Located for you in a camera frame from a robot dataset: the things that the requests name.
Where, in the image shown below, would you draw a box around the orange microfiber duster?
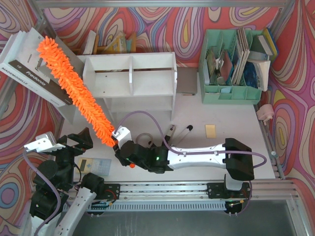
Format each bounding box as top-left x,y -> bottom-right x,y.
37,36 -> 118,148

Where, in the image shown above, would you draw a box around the black white stapler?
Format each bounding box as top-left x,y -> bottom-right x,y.
164,124 -> 176,145

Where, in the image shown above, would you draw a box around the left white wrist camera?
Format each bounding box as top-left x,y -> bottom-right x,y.
24,131 -> 65,153

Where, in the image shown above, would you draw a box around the grey book The Lonely Ones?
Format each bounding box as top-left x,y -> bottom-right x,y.
37,36 -> 84,83

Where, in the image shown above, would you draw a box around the yellow sticky note pad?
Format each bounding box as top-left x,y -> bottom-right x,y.
205,124 -> 217,139

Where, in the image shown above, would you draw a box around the wooden rack with books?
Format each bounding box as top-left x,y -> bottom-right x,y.
78,30 -> 137,55

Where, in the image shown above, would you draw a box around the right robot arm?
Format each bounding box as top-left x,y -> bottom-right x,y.
113,138 -> 254,191

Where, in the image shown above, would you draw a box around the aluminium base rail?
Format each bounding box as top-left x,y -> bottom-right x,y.
84,179 -> 299,217

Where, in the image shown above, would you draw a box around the white wooden bookshelf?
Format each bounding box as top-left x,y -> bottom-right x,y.
79,52 -> 178,122

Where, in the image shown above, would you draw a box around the white paperback book stack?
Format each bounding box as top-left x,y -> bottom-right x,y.
244,58 -> 271,91

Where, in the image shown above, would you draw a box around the grey notebook with pencil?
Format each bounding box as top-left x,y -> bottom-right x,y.
176,67 -> 197,94

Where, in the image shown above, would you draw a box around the white book Mademoiselle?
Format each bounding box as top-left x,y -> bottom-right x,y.
0,28 -> 66,107

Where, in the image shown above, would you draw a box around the white marker black cap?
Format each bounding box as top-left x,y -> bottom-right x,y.
171,125 -> 193,146

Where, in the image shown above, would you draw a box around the pink piggy figurine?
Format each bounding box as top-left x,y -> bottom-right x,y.
256,104 -> 274,125

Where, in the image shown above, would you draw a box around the clear tape ring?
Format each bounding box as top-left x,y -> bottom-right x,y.
136,132 -> 155,148

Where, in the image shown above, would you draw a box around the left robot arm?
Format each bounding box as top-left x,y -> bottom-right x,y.
23,128 -> 105,236

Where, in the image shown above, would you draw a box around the mint green desk organizer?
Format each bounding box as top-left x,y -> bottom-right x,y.
198,28 -> 261,105

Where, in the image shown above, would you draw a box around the brown book Fredonia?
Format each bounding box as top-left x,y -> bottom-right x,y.
9,60 -> 72,105

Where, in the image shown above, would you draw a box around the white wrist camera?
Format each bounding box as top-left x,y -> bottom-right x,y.
112,126 -> 132,147
24,131 -> 65,153

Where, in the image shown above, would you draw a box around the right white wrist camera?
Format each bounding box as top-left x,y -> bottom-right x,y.
112,126 -> 132,147

